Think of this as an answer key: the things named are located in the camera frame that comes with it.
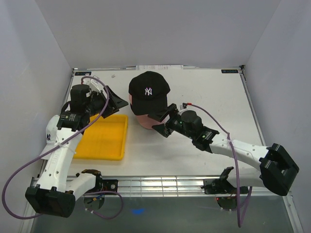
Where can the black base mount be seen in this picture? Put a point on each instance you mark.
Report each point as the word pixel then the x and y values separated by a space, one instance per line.
pixel 109 185
pixel 218 186

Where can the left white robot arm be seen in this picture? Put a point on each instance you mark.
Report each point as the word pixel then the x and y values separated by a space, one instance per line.
pixel 53 194

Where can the yellow plastic tray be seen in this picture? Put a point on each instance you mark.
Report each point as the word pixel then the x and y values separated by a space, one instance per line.
pixel 104 140

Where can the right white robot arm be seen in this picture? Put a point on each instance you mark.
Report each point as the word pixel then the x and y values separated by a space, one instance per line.
pixel 276 167

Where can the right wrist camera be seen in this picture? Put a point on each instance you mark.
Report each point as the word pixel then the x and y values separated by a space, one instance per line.
pixel 184 106

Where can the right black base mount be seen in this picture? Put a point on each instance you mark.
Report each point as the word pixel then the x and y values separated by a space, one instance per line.
pixel 218 186

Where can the black NY baseball cap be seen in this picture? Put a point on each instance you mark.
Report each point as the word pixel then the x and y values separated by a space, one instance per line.
pixel 148 93

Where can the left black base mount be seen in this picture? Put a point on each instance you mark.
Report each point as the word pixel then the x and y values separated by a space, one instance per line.
pixel 109 185

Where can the aluminium front rail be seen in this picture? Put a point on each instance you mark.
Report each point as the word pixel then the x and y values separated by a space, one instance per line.
pixel 177 186

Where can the white NY baseball cap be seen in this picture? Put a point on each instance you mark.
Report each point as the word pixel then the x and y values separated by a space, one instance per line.
pixel 51 130

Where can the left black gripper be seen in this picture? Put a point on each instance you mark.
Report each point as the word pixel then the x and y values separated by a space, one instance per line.
pixel 115 102

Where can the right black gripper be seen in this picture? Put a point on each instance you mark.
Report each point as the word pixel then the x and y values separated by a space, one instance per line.
pixel 160 115

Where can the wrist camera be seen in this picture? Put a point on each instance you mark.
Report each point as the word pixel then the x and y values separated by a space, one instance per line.
pixel 93 84
pixel 184 106

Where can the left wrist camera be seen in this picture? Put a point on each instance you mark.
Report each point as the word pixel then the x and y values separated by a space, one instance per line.
pixel 93 84

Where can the pink baseball cap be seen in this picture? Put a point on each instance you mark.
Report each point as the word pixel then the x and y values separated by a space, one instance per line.
pixel 147 120

